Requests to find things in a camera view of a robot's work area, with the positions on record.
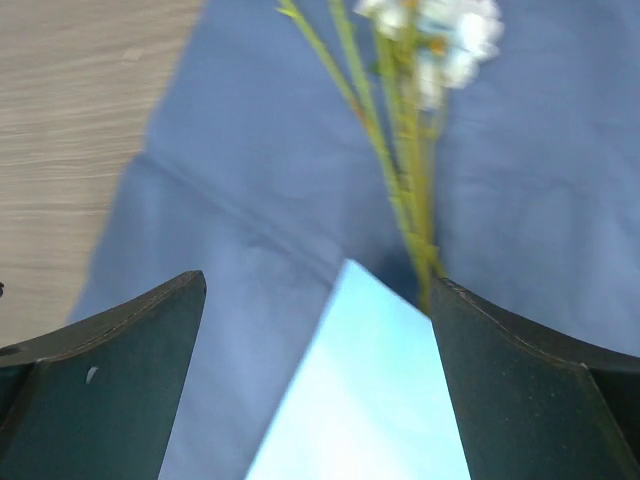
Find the pink rose flower bunch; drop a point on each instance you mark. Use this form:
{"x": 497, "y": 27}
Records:
{"x": 385, "y": 98}

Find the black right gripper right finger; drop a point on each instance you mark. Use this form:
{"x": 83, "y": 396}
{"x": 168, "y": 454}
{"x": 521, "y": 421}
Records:
{"x": 531, "y": 402}

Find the pale blue hydrangea flowers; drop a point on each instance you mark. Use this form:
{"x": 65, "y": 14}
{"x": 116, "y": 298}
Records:
{"x": 454, "y": 39}

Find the blue wrapping paper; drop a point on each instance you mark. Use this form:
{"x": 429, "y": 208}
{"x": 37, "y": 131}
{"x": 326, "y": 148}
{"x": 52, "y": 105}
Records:
{"x": 256, "y": 172}

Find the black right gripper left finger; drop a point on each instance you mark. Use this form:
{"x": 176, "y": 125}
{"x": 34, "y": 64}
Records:
{"x": 97, "y": 399}

